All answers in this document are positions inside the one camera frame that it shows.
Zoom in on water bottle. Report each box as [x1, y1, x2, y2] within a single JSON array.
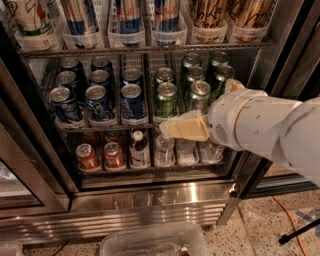
[[155, 135, 174, 167], [176, 139, 199, 166], [199, 140, 224, 163]]

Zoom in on stainless steel fridge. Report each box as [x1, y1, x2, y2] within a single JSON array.
[[0, 0, 314, 246]]

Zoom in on blue can front middle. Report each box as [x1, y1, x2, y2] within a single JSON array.
[[85, 85, 114, 121]]

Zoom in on clear plastic bin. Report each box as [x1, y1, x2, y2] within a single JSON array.
[[99, 223, 210, 256]]

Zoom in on red bull can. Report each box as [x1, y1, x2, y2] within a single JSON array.
[[115, 0, 141, 34], [154, 0, 180, 32], [60, 0, 99, 35]]

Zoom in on water bottle right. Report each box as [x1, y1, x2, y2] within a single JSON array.
[[199, 140, 224, 163]]

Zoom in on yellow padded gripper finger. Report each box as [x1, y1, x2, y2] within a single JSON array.
[[225, 79, 245, 93], [159, 110, 210, 142]]

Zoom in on gold can left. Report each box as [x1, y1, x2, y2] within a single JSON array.
[[188, 0, 227, 29]]

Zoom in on blue can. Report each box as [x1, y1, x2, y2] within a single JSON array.
[[85, 85, 114, 121], [120, 84, 145, 120], [49, 87, 82, 123]]

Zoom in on water bottle left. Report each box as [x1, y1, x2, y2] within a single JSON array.
[[155, 135, 174, 167]]

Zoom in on black stand leg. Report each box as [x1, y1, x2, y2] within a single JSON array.
[[279, 218, 320, 245]]

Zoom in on blue can front right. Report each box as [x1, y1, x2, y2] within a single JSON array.
[[120, 84, 145, 120]]

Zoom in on gold can right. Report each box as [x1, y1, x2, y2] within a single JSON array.
[[228, 0, 273, 29]]

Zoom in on brown drink bottle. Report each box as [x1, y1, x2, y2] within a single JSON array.
[[129, 130, 151, 168]]

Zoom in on water bottle middle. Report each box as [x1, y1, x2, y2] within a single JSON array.
[[176, 139, 199, 166]]

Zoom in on green can front left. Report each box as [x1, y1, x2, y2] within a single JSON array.
[[155, 82, 178, 118]]

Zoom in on open fridge door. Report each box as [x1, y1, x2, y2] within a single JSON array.
[[234, 0, 320, 199]]

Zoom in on gold can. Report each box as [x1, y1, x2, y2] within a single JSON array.
[[228, 0, 273, 29], [188, 0, 227, 29]]

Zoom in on green can front middle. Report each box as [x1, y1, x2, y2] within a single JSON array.
[[185, 80, 211, 114]]

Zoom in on white patterned tall can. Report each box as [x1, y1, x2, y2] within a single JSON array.
[[3, 0, 53, 37]]

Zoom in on blue can front left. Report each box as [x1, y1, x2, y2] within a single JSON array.
[[49, 87, 82, 123]]

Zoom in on orange cable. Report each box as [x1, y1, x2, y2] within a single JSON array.
[[272, 195, 308, 256]]

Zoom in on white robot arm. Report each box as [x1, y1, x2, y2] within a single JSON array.
[[159, 79, 320, 186]]

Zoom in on green can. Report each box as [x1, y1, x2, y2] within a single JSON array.
[[155, 82, 178, 118], [185, 80, 211, 114]]

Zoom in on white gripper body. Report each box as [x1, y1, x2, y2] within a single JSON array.
[[207, 88, 268, 152]]

